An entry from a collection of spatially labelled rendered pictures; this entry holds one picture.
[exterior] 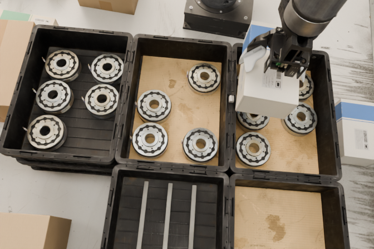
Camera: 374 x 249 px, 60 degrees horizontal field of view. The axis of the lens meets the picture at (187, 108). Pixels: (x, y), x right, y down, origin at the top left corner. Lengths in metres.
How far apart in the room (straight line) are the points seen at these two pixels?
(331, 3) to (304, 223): 0.65
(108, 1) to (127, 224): 0.82
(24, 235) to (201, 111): 0.58
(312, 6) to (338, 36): 0.93
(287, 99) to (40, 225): 0.66
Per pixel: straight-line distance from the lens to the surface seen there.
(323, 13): 0.54
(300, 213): 1.00
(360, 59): 1.45
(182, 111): 1.00
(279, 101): 0.72
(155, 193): 0.94
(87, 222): 1.09
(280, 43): 0.65
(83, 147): 0.99
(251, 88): 0.71
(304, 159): 1.04
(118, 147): 0.87
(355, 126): 1.19
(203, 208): 0.94
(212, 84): 1.01
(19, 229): 0.93
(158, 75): 1.05
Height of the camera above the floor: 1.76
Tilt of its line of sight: 68 degrees down
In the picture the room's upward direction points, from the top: 9 degrees clockwise
